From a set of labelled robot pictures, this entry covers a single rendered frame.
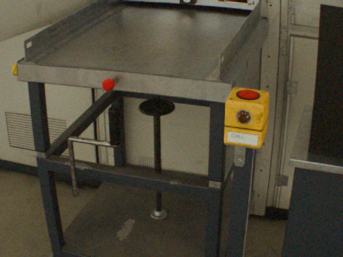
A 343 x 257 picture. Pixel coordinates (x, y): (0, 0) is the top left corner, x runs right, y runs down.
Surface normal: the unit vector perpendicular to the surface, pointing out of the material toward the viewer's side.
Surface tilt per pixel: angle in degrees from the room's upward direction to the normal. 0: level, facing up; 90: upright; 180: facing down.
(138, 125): 90
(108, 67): 0
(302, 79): 90
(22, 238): 0
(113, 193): 0
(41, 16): 90
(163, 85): 90
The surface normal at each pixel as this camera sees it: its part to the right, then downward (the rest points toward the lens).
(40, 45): 0.96, 0.13
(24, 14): 0.78, 0.28
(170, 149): -0.30, 0.43
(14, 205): 0.00, -0.89
